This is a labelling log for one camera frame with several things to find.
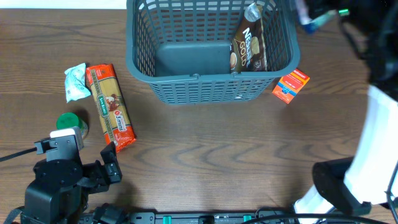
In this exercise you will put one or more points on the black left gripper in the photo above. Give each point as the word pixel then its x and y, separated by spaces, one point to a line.
pixel 99 178

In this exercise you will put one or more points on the orange spaghetti packet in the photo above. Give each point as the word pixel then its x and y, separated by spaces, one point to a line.
pixel 113 115

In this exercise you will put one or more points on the grey plastic basket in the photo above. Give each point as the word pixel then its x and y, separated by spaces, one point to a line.
pixel 182 48

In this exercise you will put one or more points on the brown Nescafe Gold pouch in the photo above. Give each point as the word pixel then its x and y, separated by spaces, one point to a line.
pixel 248 48

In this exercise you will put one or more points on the orange medicine box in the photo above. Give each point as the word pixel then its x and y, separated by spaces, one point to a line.
pixel 289 85

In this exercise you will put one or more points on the blue Kleenex tissue pack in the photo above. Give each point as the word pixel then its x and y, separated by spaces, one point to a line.
pixel 308 24

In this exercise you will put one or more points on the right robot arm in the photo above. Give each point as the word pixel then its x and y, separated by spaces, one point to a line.
pixel 351 186

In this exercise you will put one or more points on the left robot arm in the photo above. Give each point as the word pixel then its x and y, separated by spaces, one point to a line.
pixel 47 206

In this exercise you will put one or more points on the green lid spice jar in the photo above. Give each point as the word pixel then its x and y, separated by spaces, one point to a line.
pixel 69 120

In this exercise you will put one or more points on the white green sachet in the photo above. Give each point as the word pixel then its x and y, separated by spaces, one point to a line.
pixel 75 87

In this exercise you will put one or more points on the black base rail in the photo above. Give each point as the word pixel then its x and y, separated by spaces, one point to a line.
pixel 110 214

